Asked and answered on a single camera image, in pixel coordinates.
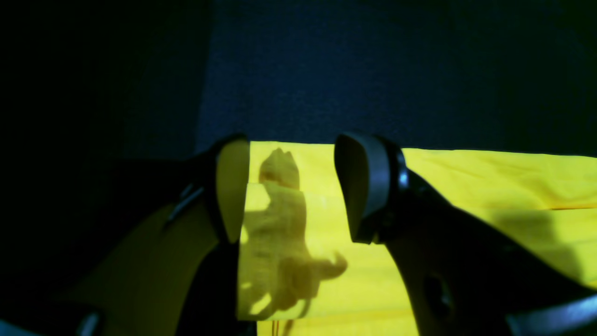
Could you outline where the black table cloth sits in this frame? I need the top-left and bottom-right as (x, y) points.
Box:
(0, 0), (597, 336)

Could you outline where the yellow t-shirt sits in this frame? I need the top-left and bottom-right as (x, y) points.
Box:
(236, 135), (596, 336)

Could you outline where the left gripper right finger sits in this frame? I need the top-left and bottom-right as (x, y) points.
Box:
(334, 133), (596, 336)

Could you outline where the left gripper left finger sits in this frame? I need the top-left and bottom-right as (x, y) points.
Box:
(1, 134), (251, 336)

